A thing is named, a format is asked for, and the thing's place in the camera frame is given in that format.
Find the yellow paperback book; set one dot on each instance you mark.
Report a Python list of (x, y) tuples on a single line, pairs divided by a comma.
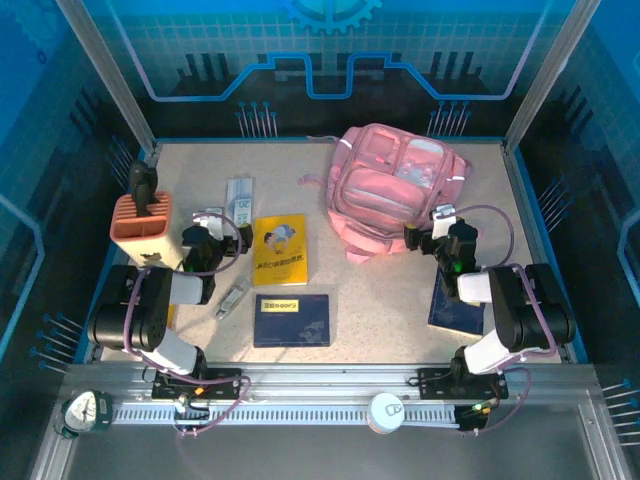
[(280, 250)]

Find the clear ruler set package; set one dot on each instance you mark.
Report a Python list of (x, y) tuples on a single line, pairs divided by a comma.
[(240, 195)]

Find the pink school backpack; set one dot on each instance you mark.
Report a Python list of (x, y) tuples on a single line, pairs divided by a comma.
[(380, 190)]

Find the small clear stationery tool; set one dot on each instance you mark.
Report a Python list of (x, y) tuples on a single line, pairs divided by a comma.
[(230, 302)]

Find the dark blue patterned book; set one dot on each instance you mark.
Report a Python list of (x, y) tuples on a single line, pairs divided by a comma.
[(450, 315)]

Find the dark blue book yellow label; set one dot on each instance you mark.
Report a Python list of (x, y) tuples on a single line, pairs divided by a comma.
[(292, 322)]

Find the yellow snack bag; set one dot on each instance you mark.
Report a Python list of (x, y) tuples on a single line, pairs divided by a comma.
[(171, 315)]

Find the cream knife block orange top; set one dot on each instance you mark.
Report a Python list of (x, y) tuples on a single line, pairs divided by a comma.
[(145, 235)]

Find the aluminium base beam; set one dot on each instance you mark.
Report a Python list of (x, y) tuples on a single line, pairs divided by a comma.
[(325, 380)]

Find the white round can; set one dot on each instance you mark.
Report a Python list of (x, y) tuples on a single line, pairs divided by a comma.
[(385, 412)]

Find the green dial clock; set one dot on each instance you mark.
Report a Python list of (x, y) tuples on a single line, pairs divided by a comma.
[(82, 412)]

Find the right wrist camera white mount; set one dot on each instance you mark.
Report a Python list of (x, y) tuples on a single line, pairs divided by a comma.
[(444, 220)]

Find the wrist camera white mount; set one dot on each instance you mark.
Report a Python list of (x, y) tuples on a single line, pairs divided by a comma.
[(444, 220), (212, 222)]

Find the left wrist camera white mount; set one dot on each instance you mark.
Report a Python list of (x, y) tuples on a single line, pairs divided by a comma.
[(212, 222)]

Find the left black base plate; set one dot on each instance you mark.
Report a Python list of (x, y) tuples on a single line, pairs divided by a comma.
[(225, 382)]

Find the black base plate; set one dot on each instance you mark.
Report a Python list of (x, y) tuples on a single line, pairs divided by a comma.
[(430, 384), (225, 382)]

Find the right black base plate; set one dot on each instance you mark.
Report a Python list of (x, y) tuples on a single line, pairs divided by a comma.
[(430, 384)]

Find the aluminium frame post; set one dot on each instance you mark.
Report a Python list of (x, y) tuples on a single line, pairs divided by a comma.
[(107, 80), (550, 75)]

